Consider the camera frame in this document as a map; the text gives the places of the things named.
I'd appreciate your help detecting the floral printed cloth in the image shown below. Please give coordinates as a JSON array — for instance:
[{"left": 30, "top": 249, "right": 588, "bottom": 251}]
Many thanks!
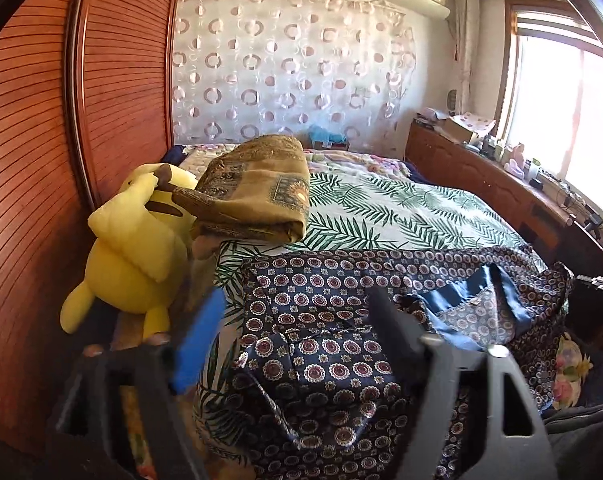
[{"left": 551, "top": 332, "right": 595, "bottom": 411}]

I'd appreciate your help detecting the yellow plush toy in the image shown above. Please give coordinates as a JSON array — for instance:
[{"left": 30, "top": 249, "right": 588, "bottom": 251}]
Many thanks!
[{"left": 60, "top": 162, "right": 202, "bottom": 348}]

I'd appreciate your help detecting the row of small bottles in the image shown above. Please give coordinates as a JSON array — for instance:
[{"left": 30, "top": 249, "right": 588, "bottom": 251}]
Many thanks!
[{"left": 481, "top": 135, "right": 547, "bottom": 183}]

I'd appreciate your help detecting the pink object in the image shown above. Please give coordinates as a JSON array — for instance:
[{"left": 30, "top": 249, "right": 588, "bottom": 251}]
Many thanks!
[{"left": 504, "top": 142, "right": 529, "bottom": 176}]

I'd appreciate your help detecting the grey cloth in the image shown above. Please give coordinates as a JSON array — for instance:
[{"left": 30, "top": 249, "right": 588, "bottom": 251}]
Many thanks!
[{"left": 544, "top": 400, "right": 603, "bottom": 480}]

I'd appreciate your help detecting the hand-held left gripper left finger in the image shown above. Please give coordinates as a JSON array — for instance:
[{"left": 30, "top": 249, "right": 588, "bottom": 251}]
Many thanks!
[{"left": 46, "top": 287, "right": 228, "bottom": 480}]

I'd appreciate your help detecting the wooden louvred wardrobe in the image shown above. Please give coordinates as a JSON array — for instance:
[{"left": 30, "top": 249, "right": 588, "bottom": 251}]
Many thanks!
[{"left": 0, "top": 0, "right": 187, "bottom": 456}]

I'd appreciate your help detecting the cardboard box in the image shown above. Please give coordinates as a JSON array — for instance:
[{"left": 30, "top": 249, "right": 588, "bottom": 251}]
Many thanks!
[{"left": 444, "top": 112, "right": 497, "bottom": 146}]

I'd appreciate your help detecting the sheer circle pattern curtain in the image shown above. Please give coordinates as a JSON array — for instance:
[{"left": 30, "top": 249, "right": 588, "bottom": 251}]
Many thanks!
[{"left": 171, "top": 0, "right": 417, "bottom": 161}]

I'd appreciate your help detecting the folded brown patterned cloth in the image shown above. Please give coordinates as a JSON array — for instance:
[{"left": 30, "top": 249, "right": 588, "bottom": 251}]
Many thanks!
[{"left": 171, "top": 135, "right": 312, "bottom": 256}]

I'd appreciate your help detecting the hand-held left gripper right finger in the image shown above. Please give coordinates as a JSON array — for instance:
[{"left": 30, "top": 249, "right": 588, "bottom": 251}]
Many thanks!
[{"left": 368, "top": 286, "right": 553, "bottom": 480}]

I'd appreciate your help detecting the window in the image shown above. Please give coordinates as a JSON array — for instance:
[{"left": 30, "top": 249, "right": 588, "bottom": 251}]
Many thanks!
[{"left": 496, "top": 5, "right": 603, "bottom": 221}]

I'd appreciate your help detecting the floral blanket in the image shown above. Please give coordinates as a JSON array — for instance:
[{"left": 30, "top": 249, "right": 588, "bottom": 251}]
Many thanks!
[{"left": 171, "top": 142, "right": 422, "bottom": 181}]

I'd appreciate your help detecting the light blue object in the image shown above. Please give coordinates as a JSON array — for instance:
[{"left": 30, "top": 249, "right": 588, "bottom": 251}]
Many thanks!
[{"left": 309, "top": 125, "right": 349, "bottom": 151}]

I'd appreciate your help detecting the wooden cabinet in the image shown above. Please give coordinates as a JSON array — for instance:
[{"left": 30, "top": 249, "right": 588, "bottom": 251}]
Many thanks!
[{"left": 405, "top": 122, "right": 603, "bottom": 281}]

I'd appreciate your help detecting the white wrapped pipe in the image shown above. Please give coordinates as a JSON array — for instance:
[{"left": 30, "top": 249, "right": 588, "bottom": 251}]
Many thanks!
[{"left": 451, "top": 0, "right": 482, "bottom": 116}]

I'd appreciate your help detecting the navy medallion print garment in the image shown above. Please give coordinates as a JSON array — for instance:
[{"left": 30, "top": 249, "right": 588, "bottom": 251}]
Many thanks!
[{"left": 231, "top": 245, "right": 577, "bottom": 480}]

